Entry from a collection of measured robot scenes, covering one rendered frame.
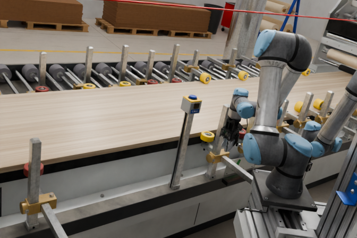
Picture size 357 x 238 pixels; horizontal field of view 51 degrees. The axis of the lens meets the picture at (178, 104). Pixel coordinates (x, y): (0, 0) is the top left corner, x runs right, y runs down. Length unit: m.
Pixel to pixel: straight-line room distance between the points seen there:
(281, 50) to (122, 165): 1.04
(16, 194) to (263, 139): 1.12
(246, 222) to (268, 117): 0.42
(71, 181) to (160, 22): 6.86
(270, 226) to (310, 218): 0.23
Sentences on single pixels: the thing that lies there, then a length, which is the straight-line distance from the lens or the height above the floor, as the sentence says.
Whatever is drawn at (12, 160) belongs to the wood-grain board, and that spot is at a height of 0.90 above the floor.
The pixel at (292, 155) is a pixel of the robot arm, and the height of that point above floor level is 1.22.
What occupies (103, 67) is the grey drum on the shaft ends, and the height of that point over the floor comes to 0.85.
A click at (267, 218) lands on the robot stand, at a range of 1.59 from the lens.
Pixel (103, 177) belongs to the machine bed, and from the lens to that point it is 2.03.
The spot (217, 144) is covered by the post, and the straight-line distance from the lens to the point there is 2.09.
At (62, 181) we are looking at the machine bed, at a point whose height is 0.74.
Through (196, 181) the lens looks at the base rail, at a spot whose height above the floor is 0.70.
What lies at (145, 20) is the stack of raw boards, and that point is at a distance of 8.36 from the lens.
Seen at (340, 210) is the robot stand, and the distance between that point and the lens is 1.50.
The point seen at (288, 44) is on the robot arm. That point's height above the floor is 1.60.
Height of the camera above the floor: 1.86
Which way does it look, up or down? 22 degrees down
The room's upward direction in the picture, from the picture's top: 11 degrees clockwise
